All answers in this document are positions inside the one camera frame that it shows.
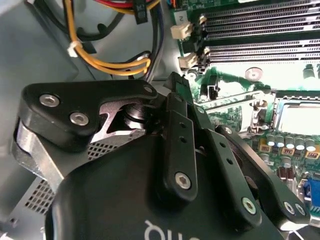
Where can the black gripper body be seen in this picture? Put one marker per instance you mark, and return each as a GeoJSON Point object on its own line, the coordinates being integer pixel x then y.
{"type": "Point", "coordinates": [112, 200]}

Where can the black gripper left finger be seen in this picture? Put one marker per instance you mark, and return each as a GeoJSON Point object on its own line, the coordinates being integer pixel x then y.
{"type": "Point", "coordinates": [62, 100]}

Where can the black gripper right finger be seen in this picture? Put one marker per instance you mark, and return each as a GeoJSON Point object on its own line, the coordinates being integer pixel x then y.
{"type": "Point", "coordinates": [225, 160]}

